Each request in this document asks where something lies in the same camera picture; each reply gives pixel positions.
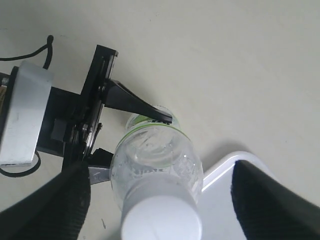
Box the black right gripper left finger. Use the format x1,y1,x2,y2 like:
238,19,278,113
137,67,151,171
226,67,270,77
0,161,91,240

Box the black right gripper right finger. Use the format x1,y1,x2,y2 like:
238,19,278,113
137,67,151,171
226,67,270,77
230,160,320,240

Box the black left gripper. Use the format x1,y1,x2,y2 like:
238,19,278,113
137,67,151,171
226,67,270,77
36,45,173,185

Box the clear plastic drink bottle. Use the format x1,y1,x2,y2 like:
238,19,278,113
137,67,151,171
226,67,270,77
109,113,204,209

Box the white bottle cap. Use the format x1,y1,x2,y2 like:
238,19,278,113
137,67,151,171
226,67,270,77
120,195,202,240

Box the white plastic tray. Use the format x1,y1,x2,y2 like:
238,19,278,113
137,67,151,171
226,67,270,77
198,151,276,240

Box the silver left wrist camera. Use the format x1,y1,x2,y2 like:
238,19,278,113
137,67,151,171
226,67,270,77
0,61,54,167

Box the black left camera cable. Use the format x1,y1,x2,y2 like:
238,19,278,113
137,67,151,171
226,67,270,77
0,34,55,178

